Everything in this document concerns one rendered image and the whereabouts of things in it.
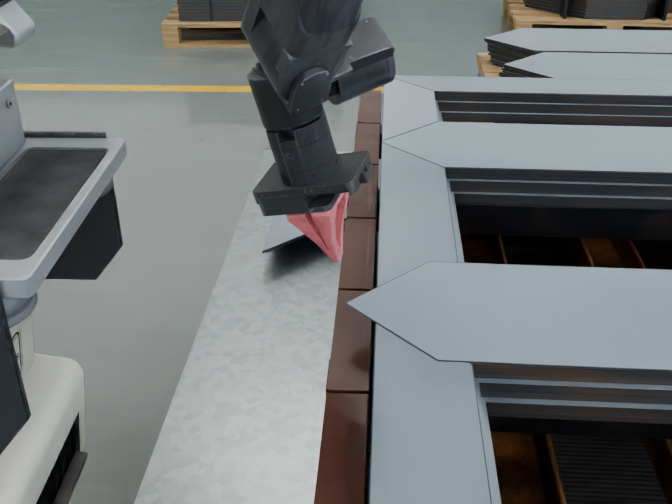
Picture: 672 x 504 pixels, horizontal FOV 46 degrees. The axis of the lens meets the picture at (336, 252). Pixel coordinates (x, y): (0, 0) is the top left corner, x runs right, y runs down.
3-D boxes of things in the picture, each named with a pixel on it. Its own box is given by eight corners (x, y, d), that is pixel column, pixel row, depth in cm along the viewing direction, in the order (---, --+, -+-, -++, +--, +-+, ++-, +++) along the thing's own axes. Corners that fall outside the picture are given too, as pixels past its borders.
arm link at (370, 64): (245, -6, 62) (295, 84, 60) (372, -53, 65) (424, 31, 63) (244, 72, 74) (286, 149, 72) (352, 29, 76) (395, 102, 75)
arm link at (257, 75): (235, 62, 70) (255, 73, 66) (303, 35, 72) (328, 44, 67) (259, 132, 74) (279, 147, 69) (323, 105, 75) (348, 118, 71)
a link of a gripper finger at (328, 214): (305, 243, 84) (279, 165, 79) (369, 239, 81) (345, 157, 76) (284, 280, 78) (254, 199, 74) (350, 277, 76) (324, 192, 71)
